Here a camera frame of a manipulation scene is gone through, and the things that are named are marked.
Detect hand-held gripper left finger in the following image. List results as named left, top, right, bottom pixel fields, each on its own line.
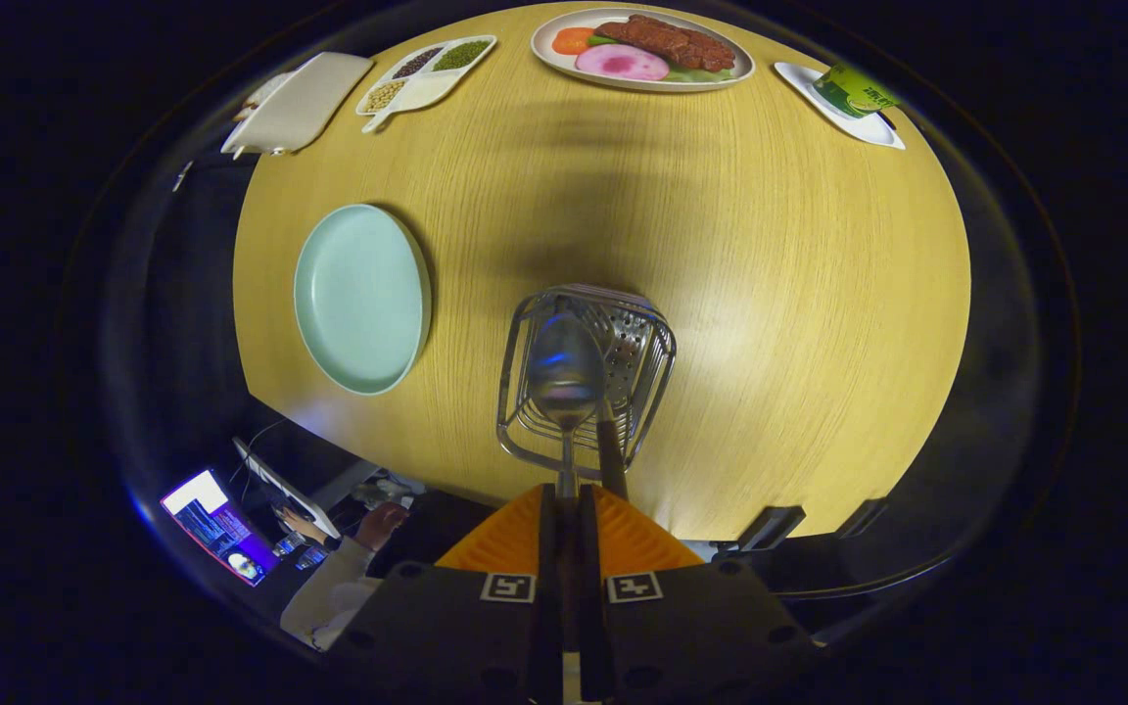
left=329, top=483, right=565, bottom=705

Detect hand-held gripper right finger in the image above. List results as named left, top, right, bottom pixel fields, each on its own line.
left=579, top=484, right=820, bottom=705

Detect fork with brown handle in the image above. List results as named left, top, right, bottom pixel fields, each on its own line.
left=595, top=392, right=630, bottom=502

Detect metal spoon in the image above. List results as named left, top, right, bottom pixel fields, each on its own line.
left=527, top=311, right=607, bottom=500

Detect open laptop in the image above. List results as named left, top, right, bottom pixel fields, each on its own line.
left=233, top=437, right=342, bottom=540

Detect lit computer monitor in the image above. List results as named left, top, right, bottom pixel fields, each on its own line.
left=160, top=469, right=281, bottom=587

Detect perforated metal basket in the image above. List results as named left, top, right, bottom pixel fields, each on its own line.
left=496, top=284, right=678, bottom=481

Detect light green plate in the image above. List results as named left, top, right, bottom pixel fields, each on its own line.
left=294, top=204, right=433, bottom=397

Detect white square coaster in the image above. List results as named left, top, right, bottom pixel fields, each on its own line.
left=775, top=62, right=907, bottom=151

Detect white divided bean tray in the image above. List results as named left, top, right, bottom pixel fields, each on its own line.
left=355, top=34, right=498, bottom=134

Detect white toaster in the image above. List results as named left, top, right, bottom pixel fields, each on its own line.
left=220, top=52, right=375, bottom=160

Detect green label drink bottle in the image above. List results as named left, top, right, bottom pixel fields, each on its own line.
left=812, top=62, right=903, bottom=118

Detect pink ham slice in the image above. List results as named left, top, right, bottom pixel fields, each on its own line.
left=575, top=43, right=671, bottom=82

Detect large toast slice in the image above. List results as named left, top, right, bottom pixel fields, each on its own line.
left=236, top=70, right=296, bottom=123

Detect white food plate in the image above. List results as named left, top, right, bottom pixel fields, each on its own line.
left=531, top=8, right=756, bottom=93

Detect brown meat slices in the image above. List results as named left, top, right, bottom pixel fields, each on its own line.
left=595, top=14, right=736, bottom=72

